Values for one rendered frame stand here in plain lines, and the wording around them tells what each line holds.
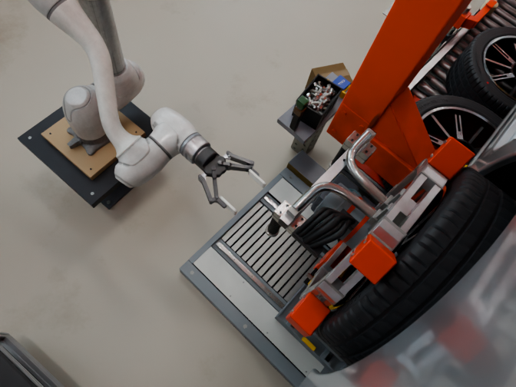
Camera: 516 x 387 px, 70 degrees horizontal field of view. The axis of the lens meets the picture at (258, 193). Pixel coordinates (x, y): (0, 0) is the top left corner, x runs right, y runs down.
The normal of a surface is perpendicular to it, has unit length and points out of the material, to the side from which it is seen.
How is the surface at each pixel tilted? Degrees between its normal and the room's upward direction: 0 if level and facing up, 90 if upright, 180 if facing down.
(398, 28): 90
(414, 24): 90
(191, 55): 0
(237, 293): 0
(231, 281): 0
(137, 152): 25
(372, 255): 35
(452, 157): 45
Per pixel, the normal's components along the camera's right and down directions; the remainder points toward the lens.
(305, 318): 0.12, -0.39
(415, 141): 0.53, 0.07
